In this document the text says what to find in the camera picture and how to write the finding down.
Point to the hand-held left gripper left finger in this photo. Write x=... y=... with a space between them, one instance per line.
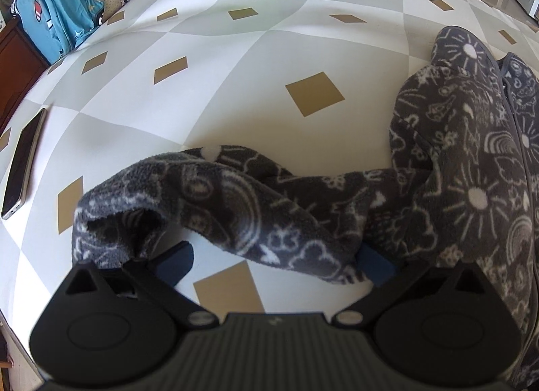
x=177 y=259

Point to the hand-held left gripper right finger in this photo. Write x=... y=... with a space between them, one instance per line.
x=374 y=266

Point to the grey doodle print fleece jacket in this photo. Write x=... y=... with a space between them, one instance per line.
x=252 y=205

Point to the smartphone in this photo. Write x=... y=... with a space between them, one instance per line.
x=23 y=163

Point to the dark wooden cabinet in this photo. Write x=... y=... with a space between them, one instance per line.
x=21 y=66

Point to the blue cartoon print garment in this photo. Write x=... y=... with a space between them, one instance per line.
x=59 y=7

